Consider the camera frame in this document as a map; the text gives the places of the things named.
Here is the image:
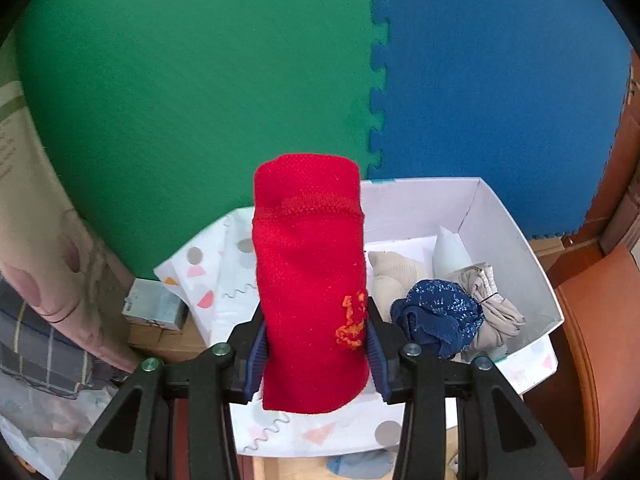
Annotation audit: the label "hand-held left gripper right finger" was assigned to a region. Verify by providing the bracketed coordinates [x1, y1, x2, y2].
[366, 297, 573, 480]

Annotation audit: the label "blue foam mat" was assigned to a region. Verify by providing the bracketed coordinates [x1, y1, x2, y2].
[370, 0, 633, 241]

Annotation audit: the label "white cardboard box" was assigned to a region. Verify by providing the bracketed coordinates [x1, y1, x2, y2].
[357, 176, 565, 396]

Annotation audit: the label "pink floral blanket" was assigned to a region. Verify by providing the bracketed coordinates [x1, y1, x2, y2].
[0, 45, 146, 376]

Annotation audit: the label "green foam mat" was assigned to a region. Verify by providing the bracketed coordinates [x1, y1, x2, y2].
[15, 0, 391, 281]

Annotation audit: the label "small grey-blue box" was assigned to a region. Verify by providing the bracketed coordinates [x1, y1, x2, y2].
[121, 279, 190, 332]

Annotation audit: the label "light blue white underwear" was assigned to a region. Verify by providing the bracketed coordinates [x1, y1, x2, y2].
[432, 225, 473, 281]

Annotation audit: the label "red embroidered socks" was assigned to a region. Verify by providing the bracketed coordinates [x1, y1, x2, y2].
[251, 154, 372, 415]

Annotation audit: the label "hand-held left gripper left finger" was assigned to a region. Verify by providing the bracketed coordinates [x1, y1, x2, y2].
[60, 305, 268, 480]

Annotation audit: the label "brown cardboard box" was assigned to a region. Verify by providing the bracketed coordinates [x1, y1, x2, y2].
[127, 322, 211, 361]

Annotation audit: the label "navy floral underwear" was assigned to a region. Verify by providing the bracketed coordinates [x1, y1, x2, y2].
[390, 280, 486, 361]

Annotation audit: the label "white plastic bag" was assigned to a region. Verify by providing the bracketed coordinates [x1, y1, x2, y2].
[0, 375, 121, 480]

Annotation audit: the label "grey plaid cloth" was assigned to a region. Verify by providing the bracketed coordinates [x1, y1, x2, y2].
[0, 275, 96, 401]

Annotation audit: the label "orange wooden chair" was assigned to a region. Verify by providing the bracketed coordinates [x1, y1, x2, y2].
[525, 50, 640, 480]

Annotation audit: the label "beige underwear bundle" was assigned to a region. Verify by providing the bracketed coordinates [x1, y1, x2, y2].
[442, 262, 526, 363]

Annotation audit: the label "beige sock roll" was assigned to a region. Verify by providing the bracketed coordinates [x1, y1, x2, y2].
[367, 250, 426, 321]

